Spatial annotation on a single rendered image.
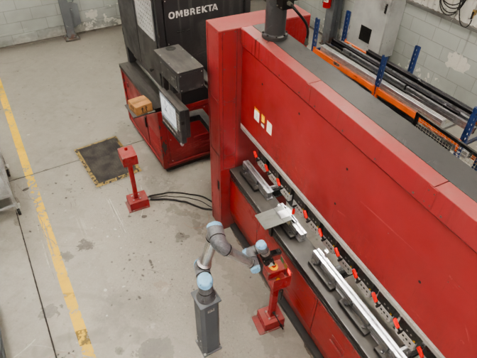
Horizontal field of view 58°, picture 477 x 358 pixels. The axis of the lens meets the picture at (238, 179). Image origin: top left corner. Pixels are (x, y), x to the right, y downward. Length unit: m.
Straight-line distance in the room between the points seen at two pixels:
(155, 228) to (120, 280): 0.74
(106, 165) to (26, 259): 1.58
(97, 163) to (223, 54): 2.90
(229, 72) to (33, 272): 2.84
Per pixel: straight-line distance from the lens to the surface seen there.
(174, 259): 4.63
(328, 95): 2.72
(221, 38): 3.50
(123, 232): 4.97
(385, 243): 2.69
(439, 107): 4.57
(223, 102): 3.78
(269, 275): 3.56
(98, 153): 6.09
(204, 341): 3.85
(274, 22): 3.29
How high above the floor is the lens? 3.67
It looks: 42 degrees down
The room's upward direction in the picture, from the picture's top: 1 degrees clockwise
